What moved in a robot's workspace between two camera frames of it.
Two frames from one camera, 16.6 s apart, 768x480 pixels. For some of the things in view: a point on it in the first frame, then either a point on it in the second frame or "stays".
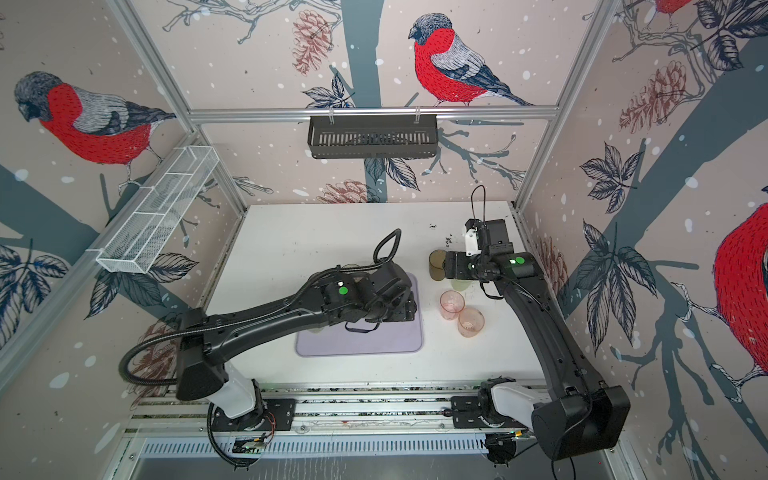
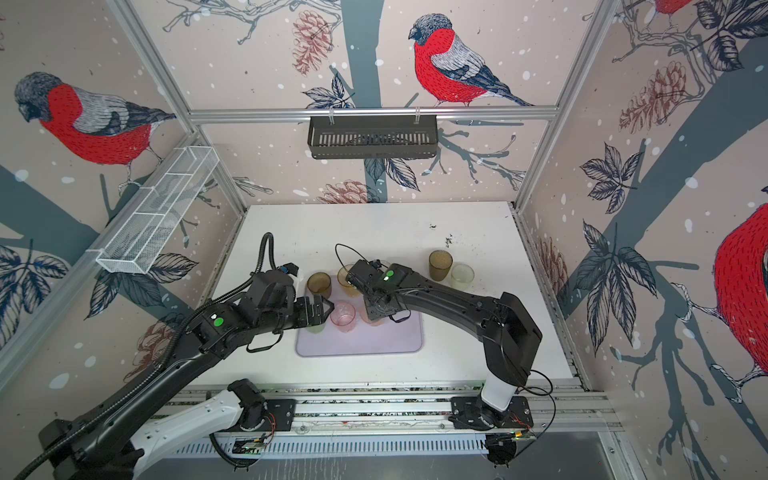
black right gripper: x=457 y=260 → x=372 y=311
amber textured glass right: x=436 y=264 stays
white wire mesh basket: x=142 y=235 stays
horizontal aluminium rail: x=278 y=111 stays
